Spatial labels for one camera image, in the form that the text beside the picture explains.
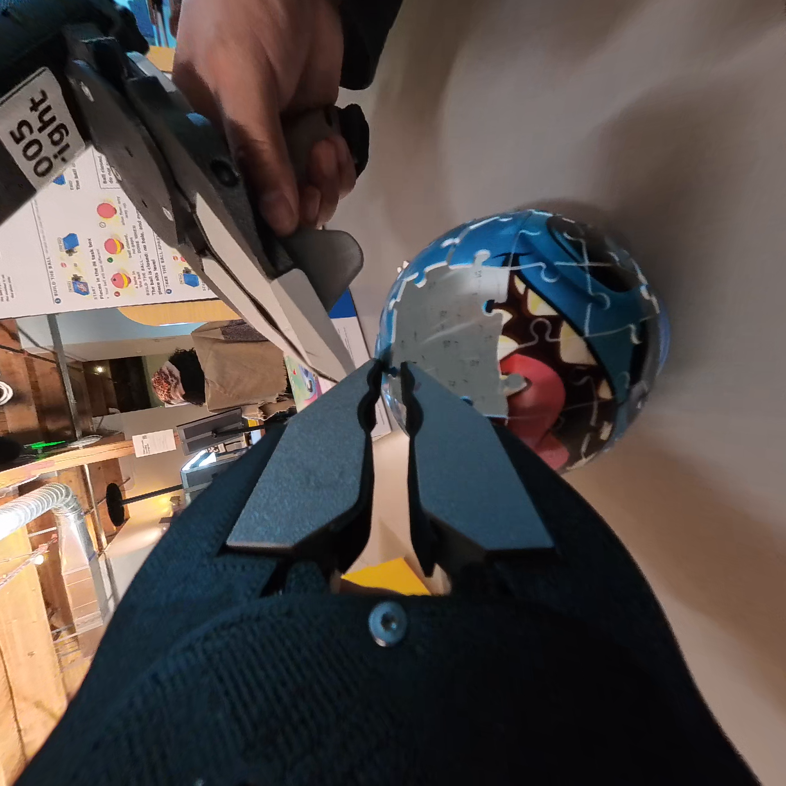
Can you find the person's right forearm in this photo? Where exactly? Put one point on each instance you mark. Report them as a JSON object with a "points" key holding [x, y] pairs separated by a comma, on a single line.
{"points": [[368, 37]]}

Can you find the blue puzzle ball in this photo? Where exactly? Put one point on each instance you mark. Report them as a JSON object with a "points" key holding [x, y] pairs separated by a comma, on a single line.
{"points": [[552, 344]]}

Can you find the black floor lamp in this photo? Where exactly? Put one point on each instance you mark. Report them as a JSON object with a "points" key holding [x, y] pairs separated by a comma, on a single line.
{"points": [[116, 500]]}

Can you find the silver ventilation duct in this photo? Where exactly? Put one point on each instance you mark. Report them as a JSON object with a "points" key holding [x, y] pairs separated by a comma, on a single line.
{"points": [[67, 522]]}

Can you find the person's right hand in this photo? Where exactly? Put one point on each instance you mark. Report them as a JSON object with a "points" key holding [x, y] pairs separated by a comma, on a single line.
{"points": [[258, 73]]}

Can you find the puzzle box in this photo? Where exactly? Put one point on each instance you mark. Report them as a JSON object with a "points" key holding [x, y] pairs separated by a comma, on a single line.
{"points": [[368, 393]]}

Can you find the grey monitor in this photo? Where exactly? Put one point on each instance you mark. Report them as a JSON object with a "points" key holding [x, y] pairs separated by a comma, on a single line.
{"points": [[209, 430]]}

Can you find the printed instruction sheet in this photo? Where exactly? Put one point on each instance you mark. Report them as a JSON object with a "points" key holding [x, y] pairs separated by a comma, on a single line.
{"points": [[80, 258]]}

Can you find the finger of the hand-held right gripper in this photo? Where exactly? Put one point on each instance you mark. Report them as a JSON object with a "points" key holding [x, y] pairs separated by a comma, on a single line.
{"points": [[245, 301], [313, 325]]}

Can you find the white sign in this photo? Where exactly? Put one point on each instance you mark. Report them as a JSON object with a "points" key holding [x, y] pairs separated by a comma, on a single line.
{"points": [[153, 443]]}

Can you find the yellow plastic bin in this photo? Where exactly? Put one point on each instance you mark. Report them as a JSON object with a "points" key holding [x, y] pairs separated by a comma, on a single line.
{"points": [[387, 577]]}

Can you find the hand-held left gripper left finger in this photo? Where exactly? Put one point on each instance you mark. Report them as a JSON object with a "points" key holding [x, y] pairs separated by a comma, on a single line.
{"points": [[295, 485]]}

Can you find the wooden shelf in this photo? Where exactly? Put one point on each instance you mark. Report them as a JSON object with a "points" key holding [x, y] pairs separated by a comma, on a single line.
{"points": [[61, 460]]}

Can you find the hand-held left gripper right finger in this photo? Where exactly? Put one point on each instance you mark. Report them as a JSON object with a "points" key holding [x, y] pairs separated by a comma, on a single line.
{"points": [[473, 491]]}

